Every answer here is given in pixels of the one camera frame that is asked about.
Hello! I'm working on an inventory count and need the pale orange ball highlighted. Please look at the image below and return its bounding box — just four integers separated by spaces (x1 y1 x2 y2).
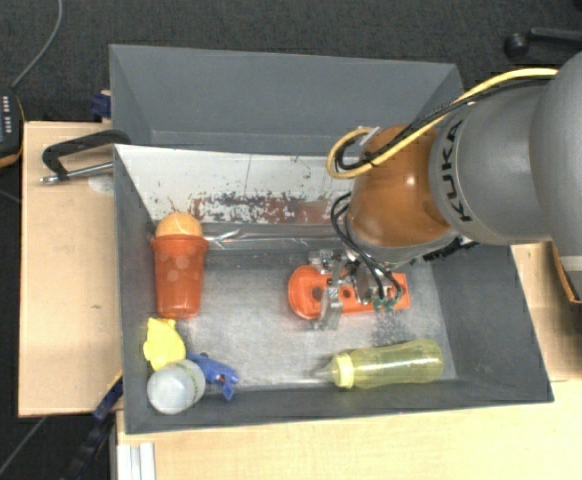
154 210 204 240

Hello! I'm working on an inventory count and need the grey metal bin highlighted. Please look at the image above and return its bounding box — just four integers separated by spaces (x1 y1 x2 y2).
108 43 555 435

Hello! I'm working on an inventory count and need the yellow toy duck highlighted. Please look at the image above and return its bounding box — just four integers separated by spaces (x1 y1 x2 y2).
142 316 188 372

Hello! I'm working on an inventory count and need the translucent orange plastic cup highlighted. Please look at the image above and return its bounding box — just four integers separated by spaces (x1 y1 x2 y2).
150 233 210 320

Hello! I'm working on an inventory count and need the yellow baby bottle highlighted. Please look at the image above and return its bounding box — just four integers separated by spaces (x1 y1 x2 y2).
312 337 445 391

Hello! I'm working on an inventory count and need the orange flat tool with holes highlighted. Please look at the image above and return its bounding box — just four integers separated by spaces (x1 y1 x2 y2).
287 264 411 321

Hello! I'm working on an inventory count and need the clear spray bottle blue trigger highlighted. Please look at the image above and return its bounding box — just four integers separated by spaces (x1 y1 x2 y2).
145 351 240 416

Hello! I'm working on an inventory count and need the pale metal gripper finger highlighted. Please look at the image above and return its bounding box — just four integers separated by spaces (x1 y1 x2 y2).
312 287 345 332
308 248 336 275

